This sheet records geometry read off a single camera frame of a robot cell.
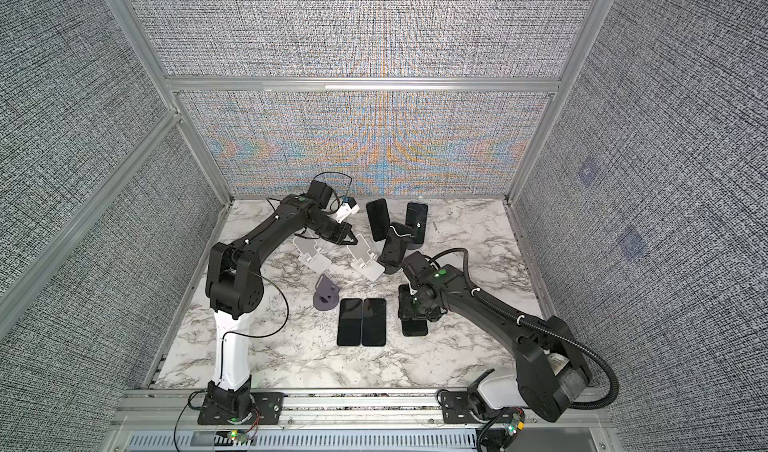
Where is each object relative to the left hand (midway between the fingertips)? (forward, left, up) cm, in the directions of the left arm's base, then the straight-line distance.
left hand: (354, 241), depth 93 cm
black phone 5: (+9, -21, -1) cm, 23 cm away
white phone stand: (-1, +14, -6) cm, 16 cm away
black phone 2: (-22, -5, -11) cm, 25 cm away
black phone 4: (+11, -8, -2) cm, 14 cm away
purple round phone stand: (-15, +9, -5) cm, 18 cm away
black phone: (-21, +2, -12) cm, 24 cm away
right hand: (-22, -15, -5) cm, 27 cm away
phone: (-2, -12, -2) cm, 13 cm away
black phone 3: (-28, -15, 0) cm, 32 cm away
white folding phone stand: (-6, -4, -5) cm, 8 cm away
